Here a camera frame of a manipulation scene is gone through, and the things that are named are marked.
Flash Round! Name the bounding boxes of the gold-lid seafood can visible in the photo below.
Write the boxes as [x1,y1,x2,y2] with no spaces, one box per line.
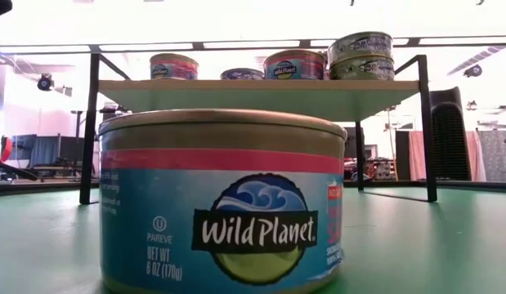
[97,108,348,294]
[263,48,327,81]

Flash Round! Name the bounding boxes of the blue-label silver-lid can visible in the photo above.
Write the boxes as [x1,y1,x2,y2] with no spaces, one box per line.
[219,67,266,81]

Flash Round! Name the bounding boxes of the blue-label gold-lid can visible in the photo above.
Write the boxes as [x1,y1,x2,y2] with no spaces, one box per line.
[149,52,199,81]

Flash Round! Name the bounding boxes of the green albacore tuna can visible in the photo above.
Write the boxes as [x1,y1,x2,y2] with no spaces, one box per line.
[328,53,396,81]

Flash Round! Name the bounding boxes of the white-lid blue-label can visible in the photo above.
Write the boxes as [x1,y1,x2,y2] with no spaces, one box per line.
[326,31,395,62]

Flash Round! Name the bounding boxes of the black monitor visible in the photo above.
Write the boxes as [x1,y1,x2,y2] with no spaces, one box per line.
[343,126,357,160]

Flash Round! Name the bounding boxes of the cluttered background workbench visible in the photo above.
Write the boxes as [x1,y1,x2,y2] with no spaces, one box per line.
[344,157,399,181]

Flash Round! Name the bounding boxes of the black narrow divider panel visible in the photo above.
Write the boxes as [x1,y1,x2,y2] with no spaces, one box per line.
[395,130,411,180]

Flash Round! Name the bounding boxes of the green table mat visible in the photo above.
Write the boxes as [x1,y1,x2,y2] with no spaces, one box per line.
[0,185,506,294]

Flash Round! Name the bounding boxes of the black corrugated column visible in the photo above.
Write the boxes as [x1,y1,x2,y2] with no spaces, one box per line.
[430,86,472,182]

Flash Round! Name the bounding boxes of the blue room divider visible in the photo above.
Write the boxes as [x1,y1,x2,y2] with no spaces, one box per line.
[7,134,61,168]

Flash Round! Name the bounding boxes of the grey curtain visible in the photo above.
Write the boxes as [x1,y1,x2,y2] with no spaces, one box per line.
[479,129,506,183]

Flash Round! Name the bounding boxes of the red rounded background object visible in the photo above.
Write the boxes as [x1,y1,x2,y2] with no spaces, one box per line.
[0,136,13,163]

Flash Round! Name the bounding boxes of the black table frame rails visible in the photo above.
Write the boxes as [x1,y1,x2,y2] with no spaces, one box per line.
[0,178,506,198]

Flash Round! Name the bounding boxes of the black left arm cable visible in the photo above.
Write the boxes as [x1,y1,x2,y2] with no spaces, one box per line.
[0,154,39,182]

